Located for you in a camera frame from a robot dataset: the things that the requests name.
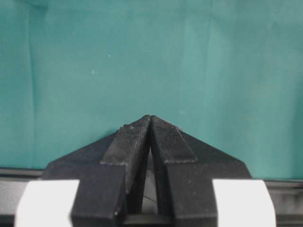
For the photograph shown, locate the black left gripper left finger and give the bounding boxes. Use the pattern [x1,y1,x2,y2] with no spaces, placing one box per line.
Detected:
[41,115,151,227]

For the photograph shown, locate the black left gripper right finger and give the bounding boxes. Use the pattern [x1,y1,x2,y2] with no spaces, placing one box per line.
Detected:
[150,115,251,227]

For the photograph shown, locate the green table cloth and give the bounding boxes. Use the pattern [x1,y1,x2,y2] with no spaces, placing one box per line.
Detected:
[0,0,303,179]

